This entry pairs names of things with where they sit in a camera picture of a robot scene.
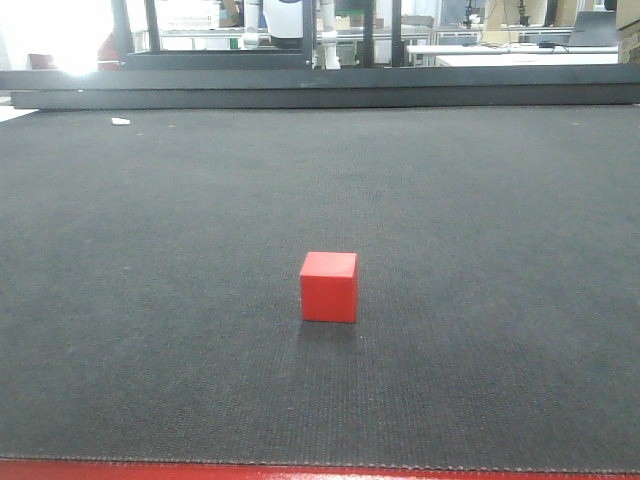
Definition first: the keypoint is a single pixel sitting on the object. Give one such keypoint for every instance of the dark grey fabric mat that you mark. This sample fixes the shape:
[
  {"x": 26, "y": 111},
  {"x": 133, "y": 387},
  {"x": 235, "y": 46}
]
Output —
[{"x": 433, "y": 288}]

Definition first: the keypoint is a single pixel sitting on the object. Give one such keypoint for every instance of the black metal frame rack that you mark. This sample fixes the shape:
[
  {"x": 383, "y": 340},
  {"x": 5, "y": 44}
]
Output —
[{"x": 274, "y": 79}]

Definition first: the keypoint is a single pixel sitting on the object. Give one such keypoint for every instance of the red magnetic cube block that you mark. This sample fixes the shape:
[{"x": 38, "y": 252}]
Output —
[{"x": 329, "y": 286}]

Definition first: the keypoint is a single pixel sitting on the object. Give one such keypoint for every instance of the white lab table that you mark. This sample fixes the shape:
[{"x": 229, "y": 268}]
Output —
[{"x": 509, "y": 55}]

